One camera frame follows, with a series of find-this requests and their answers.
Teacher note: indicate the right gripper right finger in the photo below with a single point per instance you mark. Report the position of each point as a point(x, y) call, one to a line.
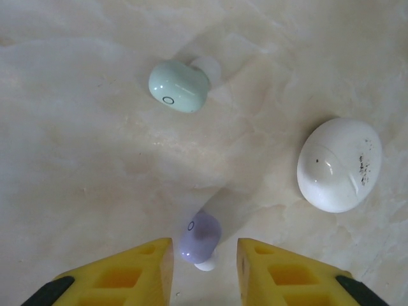
point(287, 280)

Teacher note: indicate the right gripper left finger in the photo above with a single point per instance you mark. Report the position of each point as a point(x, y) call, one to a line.
point(127, 277)

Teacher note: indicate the white earbud charging case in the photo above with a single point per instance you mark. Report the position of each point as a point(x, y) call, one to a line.
point(339, 164)

